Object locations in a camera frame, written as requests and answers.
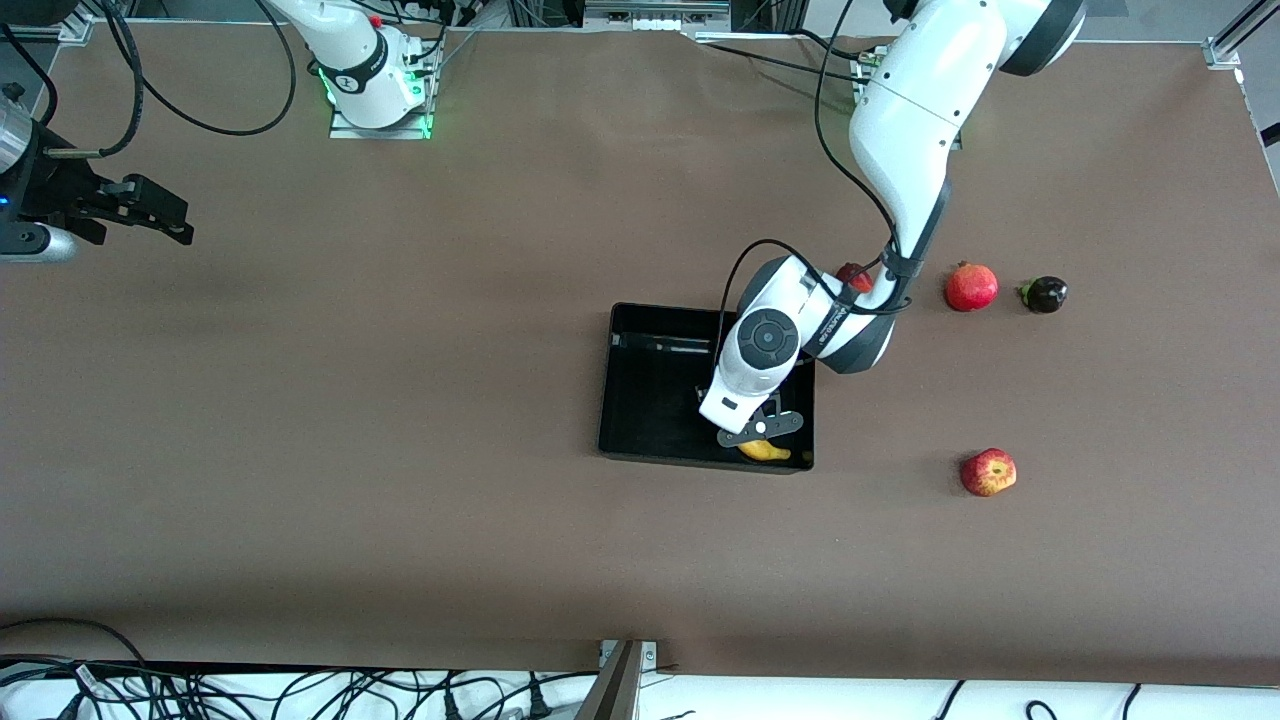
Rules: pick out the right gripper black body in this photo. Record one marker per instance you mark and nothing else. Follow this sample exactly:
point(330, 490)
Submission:
point(58, 192)

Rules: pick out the yellow banana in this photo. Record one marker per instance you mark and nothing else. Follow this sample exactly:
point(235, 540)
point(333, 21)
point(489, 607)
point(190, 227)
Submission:
point(768, 452)

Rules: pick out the red yellow apple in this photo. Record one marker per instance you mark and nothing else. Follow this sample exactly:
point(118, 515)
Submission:
point(988, 472)

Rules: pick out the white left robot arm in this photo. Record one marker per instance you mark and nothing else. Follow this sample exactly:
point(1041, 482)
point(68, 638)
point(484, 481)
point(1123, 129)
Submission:
point(920, 100)

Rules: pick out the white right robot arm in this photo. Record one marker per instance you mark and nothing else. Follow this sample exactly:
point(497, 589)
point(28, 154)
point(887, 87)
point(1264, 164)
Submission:
point(360, 60)

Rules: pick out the metal connector box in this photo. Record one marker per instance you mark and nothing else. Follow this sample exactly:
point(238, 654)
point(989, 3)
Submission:
point(655, 12)

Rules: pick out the black rectangular tray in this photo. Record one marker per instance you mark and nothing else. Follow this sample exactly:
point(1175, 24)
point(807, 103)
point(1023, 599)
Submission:
point(650, 400)

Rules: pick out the red yellow mango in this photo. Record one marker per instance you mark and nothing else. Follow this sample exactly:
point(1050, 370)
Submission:
point(852, 274)

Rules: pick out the red pomegranate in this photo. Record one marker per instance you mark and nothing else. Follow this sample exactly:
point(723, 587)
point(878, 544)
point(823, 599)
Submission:
point(972, 288)

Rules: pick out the dark purple eggplant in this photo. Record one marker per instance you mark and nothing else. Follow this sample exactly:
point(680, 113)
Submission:
point(1047, 295)

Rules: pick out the brown table cover sheet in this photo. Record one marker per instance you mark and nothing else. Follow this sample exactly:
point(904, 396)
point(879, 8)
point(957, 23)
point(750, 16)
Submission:
point(400, 400)

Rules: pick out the aluminium frame profile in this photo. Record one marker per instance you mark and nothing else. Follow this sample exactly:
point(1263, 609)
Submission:
point(78, 28)
point(1235, 35)

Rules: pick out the grey metal camera post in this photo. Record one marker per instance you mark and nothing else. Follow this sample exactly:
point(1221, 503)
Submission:
point(612, 690)

